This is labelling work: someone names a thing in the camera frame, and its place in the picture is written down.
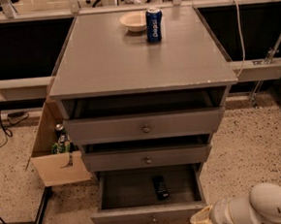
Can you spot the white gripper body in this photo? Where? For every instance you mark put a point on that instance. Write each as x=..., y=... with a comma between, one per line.
x=219, y=215

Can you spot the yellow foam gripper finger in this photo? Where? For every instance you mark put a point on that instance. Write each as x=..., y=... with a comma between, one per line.
x=202, y=216

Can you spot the grey bottom drawer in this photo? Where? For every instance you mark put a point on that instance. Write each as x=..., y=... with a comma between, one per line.
x=129, y=195

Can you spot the grey drawer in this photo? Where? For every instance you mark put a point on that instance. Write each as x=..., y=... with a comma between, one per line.
x=144, y=126
x=146, y=153
x=129, y=195

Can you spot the grey middle drawer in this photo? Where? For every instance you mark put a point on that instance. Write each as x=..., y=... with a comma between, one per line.
x=146, y=153

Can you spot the grey drawer cabinet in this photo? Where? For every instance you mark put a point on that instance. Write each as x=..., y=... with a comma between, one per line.
x=107, y=71

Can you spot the grey top drawer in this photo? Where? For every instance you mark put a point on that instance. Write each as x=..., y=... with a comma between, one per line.
x=144, y=126

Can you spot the black remote control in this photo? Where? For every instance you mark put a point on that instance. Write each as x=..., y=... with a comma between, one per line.
x=160, y=188

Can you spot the cardboard box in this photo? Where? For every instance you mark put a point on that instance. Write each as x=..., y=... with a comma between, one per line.
x=55, y=163

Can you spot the dark soda can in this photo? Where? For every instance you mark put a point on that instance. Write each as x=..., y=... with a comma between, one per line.
x=60, y=130

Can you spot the blue Pepsi can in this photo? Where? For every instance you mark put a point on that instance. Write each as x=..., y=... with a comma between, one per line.
x=153, y=18

